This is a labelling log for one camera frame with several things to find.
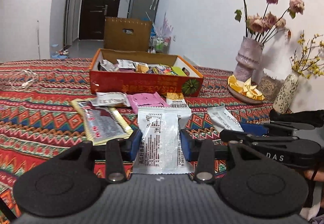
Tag red cardboard snack box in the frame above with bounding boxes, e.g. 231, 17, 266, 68
89, 49, 204, 97

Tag small white snack packet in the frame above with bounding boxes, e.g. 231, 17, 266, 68
207, 106, 243, 133

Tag pink snack packet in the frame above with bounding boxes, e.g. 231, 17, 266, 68
127, 92, 169, 114

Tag yellow silver snack bag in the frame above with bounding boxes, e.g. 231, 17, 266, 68
71, 98, 133, 146

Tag white red snack packet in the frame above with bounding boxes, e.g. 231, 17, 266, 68
90, 92, 131, 108

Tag dark brown door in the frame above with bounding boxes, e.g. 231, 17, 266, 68
79, 0, 120, 40

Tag white clear snack packet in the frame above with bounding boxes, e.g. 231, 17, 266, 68
132, 107, 193, 175

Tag plate of orange peels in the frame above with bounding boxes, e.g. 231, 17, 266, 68
227, 75, 265, 104

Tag pink ceramic vase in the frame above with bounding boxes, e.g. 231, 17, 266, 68
233, 36, 264, 82

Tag dried pink roses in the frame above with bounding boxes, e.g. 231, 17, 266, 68
234, 0, 305, 44

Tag orange white snack packet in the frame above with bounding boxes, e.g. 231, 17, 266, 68
166, 92, 188, 108

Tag wire basket with items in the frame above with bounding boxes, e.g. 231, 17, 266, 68
148, 36, 171, 54

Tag patterned red tablecloth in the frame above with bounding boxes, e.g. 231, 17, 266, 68
0, 58, 317, 222

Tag glass jar of seeds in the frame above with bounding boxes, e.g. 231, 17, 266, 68
257, 69, 284, 102

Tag speckled white vase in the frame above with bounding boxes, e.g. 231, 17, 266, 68
273, 71, 300, 114

